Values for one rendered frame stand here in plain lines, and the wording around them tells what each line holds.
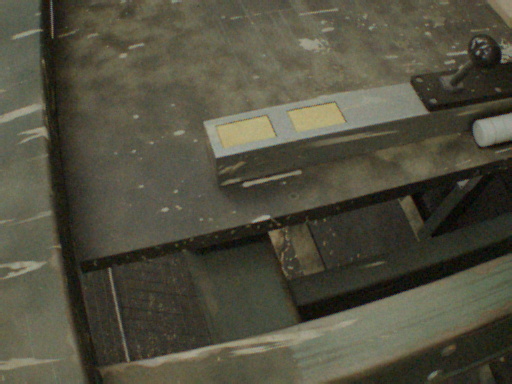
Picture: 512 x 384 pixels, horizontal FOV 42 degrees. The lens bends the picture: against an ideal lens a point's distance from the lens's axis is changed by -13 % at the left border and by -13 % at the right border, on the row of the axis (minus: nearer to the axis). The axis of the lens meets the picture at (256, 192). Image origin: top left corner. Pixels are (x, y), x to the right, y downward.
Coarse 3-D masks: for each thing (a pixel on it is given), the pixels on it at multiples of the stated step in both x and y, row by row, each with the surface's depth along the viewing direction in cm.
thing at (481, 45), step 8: (472, 40) 62; (480, 40) 61; (488, 40) 61; (496, 40) 62; (472, 48) 62; (480, 48) 61; (488, 48) 61; (496, 48) 61; (472, 56) 62; (480, 56) 61; (488, 56) 61; (496, 56) 61; (472, 64) 65; (480, 64) 62; (488, 64) 62; (496, 64) 62; (464, 72) 68; (440, 80) 72; (448, 80) 72; (456, 80) 70; (448, 88) 72; (456, 88) 72
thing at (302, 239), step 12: (504, 180) 157; (408, 204) 255; (420, 204) 260; (408, 216) 254; (420, 216) 250; (288, 228) 210; (300, 228) 206; (300, 240) 205; (312, 240) 201; (300, 252) 204; (312, 252) 200; (300, 264) 203; (312, 264) 199; (324, 264) 195; (480, 372) 210; (492, 372) 206
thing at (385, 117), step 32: (352, 96) 73; (384, 96) 73; (416, 96) 73; (288, 128) 70; (320, 128) 70; (352, 128) 70; (384, 128) 71; (416, 128) 73; (448, 128) 74; (224, 160) 68; (256, 160) 69; (288, 160) 71; (320, 160) 72
